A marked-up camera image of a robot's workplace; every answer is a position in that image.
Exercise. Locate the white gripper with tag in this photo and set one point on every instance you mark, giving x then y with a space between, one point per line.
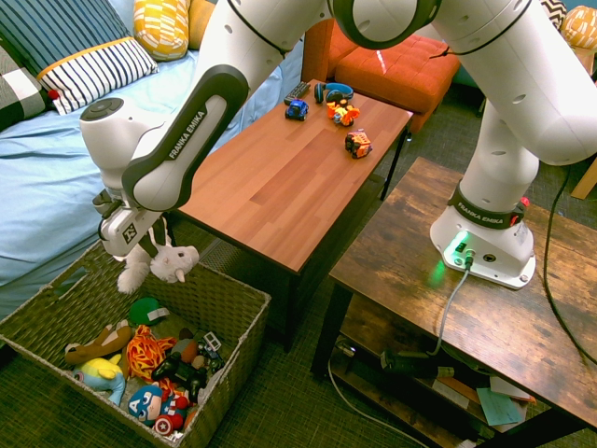
126 231

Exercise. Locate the white stuffed unicorn toy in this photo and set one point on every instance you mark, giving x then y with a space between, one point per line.
172 263

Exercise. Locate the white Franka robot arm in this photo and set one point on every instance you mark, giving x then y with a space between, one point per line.
503 140

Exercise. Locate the woven grey toy basket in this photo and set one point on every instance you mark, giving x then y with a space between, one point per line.
224 298

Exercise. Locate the orange patterned cloth toy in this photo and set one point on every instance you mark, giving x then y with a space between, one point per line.
142 352

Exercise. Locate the brown stuffed dog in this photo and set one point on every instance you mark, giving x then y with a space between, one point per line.
102 343

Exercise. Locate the yellow blue plush toy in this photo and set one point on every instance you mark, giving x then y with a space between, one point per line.
100 371

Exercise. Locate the blue toy car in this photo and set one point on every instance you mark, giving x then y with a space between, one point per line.
297 110

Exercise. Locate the orange toy truck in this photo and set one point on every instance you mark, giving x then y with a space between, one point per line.
358 144

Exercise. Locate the orange construction toy vehicle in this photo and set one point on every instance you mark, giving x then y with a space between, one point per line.
342 114

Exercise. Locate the green round plush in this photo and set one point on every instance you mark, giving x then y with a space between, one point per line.
140 310

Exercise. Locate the brown round plush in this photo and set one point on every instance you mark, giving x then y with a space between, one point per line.
186 347

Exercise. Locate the light blue covered sofa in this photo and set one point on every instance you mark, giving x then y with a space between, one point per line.
46 186

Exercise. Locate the reddish wooden coffee table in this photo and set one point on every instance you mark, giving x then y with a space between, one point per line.
280 186

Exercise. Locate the black game controller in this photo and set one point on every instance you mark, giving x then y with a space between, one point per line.
179 373

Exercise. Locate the Captain America plush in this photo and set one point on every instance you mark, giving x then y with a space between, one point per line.
144 403

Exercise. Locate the blue striped pillow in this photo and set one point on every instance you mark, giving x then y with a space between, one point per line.
88 65

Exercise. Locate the black remote control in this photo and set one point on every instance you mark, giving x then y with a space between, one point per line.
297 92

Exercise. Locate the black white checkered pillow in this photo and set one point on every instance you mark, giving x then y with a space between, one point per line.
18 93

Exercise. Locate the yellow white patterned bolster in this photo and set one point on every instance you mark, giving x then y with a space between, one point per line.
161 28

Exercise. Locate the blue black headphones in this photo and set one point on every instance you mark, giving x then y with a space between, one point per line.
338 88

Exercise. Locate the orange armchair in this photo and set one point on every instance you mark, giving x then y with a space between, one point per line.
322 46

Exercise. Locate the black power adapter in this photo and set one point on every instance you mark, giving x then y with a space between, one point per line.
410 364

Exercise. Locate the orange tufted ottoman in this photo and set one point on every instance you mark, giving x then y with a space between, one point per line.
401 70

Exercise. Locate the dark rustic wooden table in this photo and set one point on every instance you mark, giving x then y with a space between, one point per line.
466 317

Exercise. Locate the teal notebook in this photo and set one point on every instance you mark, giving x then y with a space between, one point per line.
499 407

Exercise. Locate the black white zigzag pillow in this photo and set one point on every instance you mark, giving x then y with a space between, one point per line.
555 11

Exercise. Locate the yellow patterned round pillow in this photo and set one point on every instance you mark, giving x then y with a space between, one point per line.
580 28

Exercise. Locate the dark toy car white frame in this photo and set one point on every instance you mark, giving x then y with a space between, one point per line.
210 343

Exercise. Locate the light wooden furniture frame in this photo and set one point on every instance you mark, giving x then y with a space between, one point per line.
587 182

